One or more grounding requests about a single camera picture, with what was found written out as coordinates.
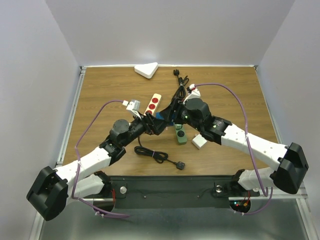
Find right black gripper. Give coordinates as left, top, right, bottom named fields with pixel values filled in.
left=159, top=96, right=202, bottom=132

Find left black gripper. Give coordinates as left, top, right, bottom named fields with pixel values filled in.
left=121, top=110, right=169, bottom=147

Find blue socket adapter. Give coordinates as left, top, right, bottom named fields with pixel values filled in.
left=155, top=112, right=174, bottom=126

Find white square charger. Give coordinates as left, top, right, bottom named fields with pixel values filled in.
left=191, top=134, right=207, bottom=149

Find white red power strip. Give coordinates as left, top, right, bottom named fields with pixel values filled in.
left=144, top=93, right=162, bottom=116

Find green power strip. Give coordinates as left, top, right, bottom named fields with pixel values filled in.
left=174, top=124, right=187, bottom=145

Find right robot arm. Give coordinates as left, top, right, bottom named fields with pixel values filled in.
left=159, top=98, right=309, bottom=195

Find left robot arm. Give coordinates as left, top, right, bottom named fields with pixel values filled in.
left=26, top=113, right=172, bottom=221

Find white triangular adapter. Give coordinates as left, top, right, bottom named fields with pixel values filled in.
left=134, top=62, right=159, bottom=79

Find black cord of green strip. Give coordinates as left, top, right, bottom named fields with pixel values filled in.
left=170, top=69, right=190, bottom=103

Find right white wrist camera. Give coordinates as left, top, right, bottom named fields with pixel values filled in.
left=183, top=84, right=201, bottom=103

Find black cord of white strip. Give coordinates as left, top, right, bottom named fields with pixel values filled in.
left=134, top=133, right=188, bottom=171

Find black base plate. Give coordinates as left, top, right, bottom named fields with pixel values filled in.
left=93, top=175, right=260, bottom=210

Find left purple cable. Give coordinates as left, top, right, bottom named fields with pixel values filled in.
left=71, top=99, right=131, bottom=219

